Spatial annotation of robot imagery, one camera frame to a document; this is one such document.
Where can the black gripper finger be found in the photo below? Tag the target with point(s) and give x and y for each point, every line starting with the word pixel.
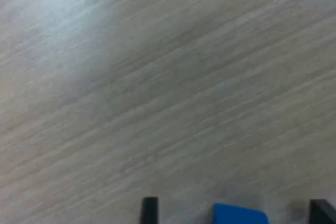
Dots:
pixel 149 212
pixel 323 213

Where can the blue cube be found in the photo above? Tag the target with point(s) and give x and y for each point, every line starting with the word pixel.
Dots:
pixel 236 214

